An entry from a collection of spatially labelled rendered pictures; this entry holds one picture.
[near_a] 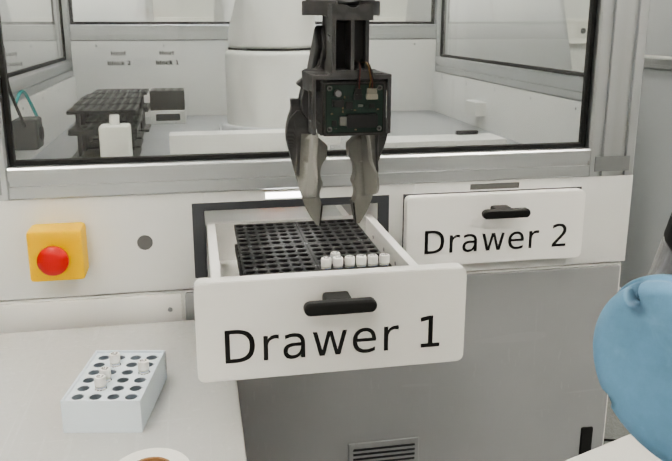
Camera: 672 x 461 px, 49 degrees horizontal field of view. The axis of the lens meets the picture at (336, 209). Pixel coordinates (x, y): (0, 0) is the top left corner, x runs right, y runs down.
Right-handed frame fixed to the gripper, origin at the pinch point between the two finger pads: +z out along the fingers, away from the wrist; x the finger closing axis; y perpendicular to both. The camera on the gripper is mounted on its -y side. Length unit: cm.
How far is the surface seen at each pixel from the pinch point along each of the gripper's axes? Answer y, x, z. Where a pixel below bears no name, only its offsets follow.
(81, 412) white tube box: -3.6, -26.6, 21.8
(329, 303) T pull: 2.4, -1.1, 9.1
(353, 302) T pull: 2.4, 1.3, 9.1
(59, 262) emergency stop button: -27.8, -31.7, 12.9
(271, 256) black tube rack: -17.8, -4.7, 10.5
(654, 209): -190, 169, 57
